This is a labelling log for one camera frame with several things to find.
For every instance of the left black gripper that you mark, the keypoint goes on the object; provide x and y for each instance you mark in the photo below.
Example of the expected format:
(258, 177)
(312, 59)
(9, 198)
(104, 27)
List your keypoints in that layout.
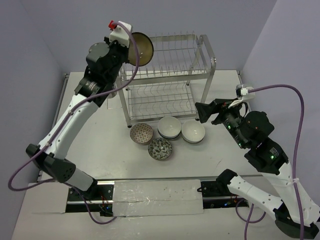
(122, 50)

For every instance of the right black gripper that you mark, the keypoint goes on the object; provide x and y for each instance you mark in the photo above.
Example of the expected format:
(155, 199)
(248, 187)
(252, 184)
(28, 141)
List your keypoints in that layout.
(220, 105)

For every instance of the teal bowl tan interior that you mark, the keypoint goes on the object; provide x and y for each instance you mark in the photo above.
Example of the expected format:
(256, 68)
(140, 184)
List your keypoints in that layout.
(145, 49)

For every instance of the white bowl top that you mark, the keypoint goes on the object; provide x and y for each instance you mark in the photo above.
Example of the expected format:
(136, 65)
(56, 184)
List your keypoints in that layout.
(169, 127)

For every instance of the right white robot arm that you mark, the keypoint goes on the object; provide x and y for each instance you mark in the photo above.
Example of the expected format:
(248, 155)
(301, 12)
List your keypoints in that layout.
(293, 211)

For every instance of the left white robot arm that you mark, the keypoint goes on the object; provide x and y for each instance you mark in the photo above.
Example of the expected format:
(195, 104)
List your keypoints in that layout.
(50, 154)

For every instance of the steel two-tier dish rack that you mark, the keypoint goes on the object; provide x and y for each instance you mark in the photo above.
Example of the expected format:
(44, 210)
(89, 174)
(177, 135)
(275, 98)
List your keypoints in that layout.
(163, 86)

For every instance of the white bowl dark rim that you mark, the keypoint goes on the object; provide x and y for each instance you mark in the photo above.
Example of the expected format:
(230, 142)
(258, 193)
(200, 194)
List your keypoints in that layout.
(193, 131)

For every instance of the floral patterned dark bowl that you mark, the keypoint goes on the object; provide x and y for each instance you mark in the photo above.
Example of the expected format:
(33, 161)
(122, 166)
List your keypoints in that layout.
(160, 149)

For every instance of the geometric patterned bowl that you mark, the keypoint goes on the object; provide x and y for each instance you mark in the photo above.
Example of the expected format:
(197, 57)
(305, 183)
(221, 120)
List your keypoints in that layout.
(141, 133)

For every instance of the white taped board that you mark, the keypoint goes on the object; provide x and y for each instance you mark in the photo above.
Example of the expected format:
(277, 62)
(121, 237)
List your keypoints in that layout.
(157, 198)

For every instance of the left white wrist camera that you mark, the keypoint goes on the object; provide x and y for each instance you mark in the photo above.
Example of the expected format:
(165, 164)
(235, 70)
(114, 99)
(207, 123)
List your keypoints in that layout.
(119, 34)

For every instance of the black mounting rail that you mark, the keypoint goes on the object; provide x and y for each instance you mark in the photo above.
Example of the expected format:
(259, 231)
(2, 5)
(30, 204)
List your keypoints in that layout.
(214, 197)

